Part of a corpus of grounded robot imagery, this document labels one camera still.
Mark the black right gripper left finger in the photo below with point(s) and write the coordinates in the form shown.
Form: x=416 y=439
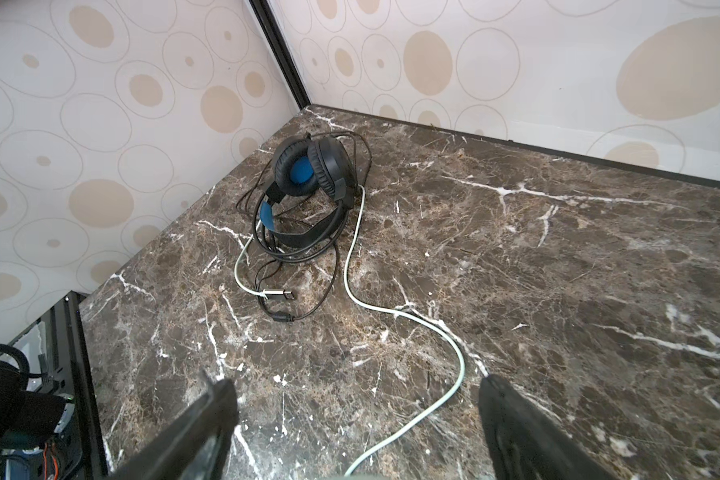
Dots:
x=196 y=445

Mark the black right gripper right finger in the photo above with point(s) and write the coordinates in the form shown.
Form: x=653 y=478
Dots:
x=523 y=443

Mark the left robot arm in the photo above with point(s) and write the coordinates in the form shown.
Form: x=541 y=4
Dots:
x=30 y=421

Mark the black headphones blue accents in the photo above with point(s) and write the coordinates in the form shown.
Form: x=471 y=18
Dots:
x=303 y=165

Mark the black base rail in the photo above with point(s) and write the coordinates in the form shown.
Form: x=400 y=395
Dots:
x=92 y=461

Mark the black frame corner post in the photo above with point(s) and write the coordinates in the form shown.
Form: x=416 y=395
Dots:
x=266 y=18

